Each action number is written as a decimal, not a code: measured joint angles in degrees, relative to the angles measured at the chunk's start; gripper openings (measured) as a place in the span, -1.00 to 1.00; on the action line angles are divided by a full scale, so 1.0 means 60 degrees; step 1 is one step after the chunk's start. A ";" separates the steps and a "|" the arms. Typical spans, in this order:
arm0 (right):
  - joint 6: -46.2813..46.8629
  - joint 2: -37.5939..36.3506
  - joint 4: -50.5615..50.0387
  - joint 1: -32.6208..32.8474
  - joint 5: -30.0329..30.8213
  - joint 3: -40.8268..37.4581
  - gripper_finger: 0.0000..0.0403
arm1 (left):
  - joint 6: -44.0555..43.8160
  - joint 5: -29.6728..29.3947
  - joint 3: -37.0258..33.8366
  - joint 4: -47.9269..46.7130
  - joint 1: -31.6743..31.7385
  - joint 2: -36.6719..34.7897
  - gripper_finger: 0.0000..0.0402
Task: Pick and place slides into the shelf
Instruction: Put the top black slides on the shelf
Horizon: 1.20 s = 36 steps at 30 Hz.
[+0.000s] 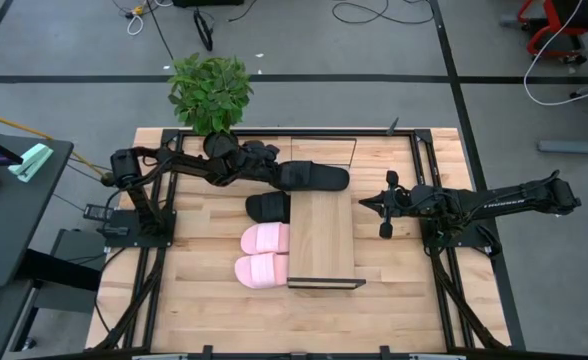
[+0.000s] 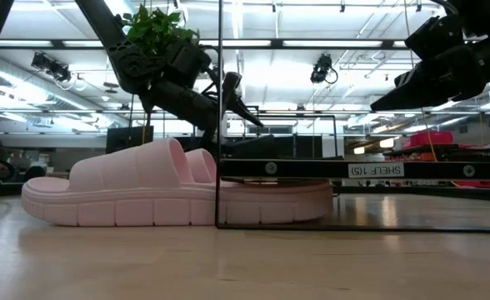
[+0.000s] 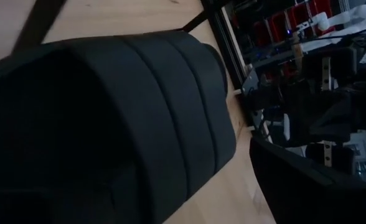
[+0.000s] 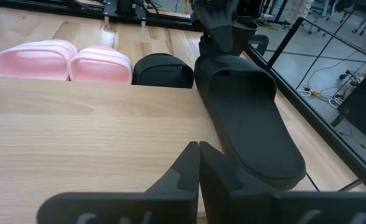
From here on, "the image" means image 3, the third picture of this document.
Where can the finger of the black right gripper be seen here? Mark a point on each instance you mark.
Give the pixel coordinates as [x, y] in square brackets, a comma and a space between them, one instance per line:
[335, 132]
[335, 115]

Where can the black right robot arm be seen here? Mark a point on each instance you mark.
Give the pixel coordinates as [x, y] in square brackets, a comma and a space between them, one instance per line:
[276, 99]

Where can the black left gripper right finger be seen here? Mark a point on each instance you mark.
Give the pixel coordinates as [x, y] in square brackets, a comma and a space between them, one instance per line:
[320, 202]

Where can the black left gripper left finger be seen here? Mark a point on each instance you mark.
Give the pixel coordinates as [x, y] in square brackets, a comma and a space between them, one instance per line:
[46, 208]

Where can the black aluminium table frame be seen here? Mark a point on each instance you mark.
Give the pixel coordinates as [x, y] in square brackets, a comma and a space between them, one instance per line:
[226, 46]

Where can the red storage bin rack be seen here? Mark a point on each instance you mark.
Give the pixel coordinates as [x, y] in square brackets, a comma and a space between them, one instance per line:
[276, 26]

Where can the black slide sandal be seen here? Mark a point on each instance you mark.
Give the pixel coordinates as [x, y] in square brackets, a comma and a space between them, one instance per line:
[170, 109]

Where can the white sheet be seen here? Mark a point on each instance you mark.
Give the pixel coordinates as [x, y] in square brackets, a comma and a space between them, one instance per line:
[351, 21]

